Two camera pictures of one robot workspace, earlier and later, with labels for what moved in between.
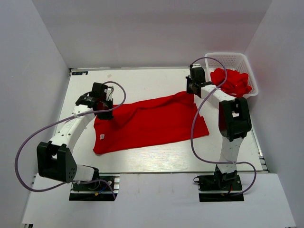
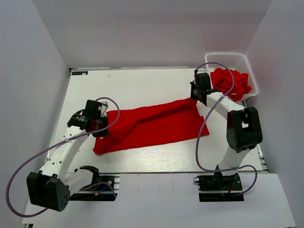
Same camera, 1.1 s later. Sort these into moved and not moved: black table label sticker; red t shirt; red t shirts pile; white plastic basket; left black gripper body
Moved: red t shirt; left black gripper body
Not moved: white plastic basket; red t shirts pile; black table label sticker
